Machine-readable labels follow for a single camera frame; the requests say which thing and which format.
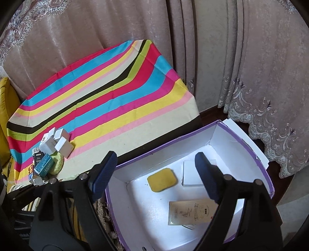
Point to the yellow sponge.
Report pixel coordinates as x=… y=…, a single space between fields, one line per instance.
x=161 y=180

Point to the small black packet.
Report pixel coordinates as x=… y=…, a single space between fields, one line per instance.
x=38 y=156

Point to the small orange printed packet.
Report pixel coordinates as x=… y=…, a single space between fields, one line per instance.
x=31 y=173

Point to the purple and white storage box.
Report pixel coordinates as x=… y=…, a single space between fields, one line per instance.
x=135 y=173

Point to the green round sponge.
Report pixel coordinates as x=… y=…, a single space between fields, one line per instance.
x=58 y=164

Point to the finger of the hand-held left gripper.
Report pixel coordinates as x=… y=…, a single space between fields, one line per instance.
x=24 y=195

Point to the beige embroidered curtain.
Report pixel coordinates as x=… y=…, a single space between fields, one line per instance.
x=229 y=48

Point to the colourful striped tablecloth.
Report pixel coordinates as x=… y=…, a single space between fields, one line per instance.
x=108 y=96

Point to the white box with gold print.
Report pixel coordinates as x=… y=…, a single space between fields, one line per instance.
x=48 y=147

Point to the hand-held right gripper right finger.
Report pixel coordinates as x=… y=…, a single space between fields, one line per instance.
x=205 y=177

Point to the beige printed card packet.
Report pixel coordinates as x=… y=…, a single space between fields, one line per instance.
x=185 y=212

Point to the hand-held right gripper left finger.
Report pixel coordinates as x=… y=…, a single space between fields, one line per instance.
x=103 y=174

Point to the flat white box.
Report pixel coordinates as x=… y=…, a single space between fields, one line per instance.
x=190 y=173

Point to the small white cardboard box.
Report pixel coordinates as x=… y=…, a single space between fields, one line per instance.
x=62 y=135
x=52 y=133
x=64 y=148

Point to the teal printed box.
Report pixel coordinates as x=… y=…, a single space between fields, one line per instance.
x=44 y=164

